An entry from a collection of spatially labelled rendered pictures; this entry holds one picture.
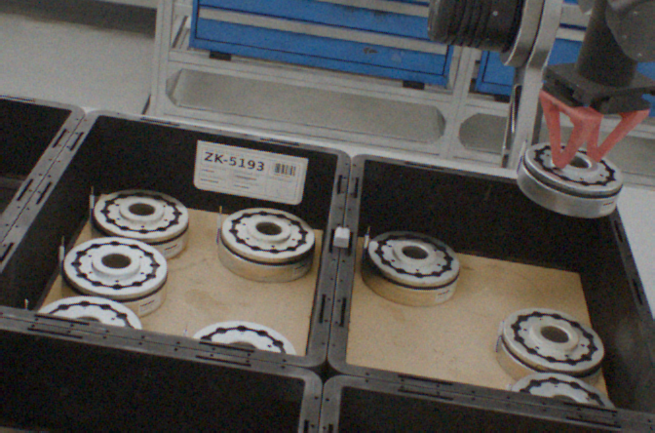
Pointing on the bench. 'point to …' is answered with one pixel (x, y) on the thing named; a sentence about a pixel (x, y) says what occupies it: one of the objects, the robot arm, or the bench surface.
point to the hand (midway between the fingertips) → (577, 156)
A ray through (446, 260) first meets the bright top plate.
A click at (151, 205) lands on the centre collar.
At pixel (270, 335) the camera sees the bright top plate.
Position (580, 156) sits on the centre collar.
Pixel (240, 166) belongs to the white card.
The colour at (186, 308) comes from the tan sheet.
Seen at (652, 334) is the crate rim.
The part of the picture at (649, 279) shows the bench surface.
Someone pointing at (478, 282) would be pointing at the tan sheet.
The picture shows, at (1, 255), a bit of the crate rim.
